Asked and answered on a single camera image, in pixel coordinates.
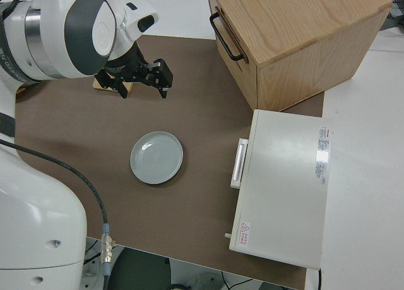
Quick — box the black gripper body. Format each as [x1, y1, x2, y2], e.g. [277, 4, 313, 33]
[104, 40, 150, 82]

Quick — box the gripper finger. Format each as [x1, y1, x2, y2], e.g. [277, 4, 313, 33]
[95, 68, 131, 100]
[138, 58, 174, 100]

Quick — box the gray round plate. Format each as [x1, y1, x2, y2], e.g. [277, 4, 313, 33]
[129, 130, 186, 185]

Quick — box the small wooden block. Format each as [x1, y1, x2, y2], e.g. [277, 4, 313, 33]
[92, 77, 133, 95]

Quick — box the brown table mat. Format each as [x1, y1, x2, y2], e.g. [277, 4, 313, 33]
[13, 35, 326, 290]

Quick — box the wooden drawer box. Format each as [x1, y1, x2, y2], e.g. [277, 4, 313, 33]
[205, 0, 393, 113]

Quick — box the white toaster oven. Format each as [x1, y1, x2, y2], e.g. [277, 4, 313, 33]
[223, 109, 334, 270]

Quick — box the black metal drawer handle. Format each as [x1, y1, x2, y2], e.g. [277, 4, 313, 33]
[209, 11, 244, 61]

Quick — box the black cable with metal connector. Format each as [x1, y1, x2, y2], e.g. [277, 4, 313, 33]
[0, 138, 115, 290]

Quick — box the dark round pedestal base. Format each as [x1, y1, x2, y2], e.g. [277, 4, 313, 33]
[109, 248, 173, 290]

